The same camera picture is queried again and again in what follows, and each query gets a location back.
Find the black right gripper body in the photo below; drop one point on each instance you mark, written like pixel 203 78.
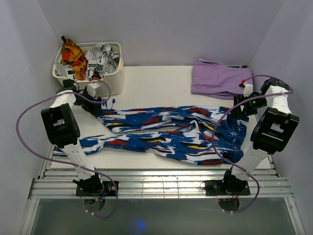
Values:
pixel 251 106

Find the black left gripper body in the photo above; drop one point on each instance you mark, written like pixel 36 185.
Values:
pixel 87 105

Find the blue white red patterned trousers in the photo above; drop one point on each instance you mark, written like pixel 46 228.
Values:
pixel 189 134

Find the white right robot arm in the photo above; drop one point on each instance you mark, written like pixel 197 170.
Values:
pixel 271 133

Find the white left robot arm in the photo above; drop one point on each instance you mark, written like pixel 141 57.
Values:
pixel 63 131

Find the folded purple trousers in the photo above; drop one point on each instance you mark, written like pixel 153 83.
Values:
pixel 217 80

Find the black white newsprint trousers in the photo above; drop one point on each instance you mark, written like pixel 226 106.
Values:
pixel 101 58

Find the orange camouflage trousers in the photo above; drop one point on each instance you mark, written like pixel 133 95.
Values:
pixel 74 56

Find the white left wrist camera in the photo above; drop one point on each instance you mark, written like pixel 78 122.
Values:
pixel 93 88

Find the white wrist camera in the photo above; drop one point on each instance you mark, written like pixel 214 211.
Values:
pixel 247 88
pixel 93 88

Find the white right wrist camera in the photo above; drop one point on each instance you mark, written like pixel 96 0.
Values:
pixel 247 88

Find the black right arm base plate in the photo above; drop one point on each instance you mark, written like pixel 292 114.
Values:
pixel 215 188

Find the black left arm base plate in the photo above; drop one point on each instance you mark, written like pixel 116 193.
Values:
pixel 108 189

